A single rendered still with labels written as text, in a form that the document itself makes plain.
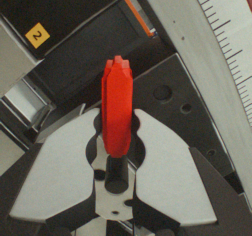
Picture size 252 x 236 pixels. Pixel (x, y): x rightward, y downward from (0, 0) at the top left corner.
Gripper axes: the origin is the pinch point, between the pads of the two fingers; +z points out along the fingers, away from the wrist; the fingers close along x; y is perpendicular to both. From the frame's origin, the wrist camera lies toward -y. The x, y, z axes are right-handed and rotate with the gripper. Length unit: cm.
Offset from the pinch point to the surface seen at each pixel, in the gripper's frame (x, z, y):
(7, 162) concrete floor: -85, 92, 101
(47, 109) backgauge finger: -18.5, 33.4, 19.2
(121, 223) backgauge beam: 3, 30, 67
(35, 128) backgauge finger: -18.5, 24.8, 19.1
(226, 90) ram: 8.7, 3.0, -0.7
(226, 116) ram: 9.5, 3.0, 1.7
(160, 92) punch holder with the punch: 3.3, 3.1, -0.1
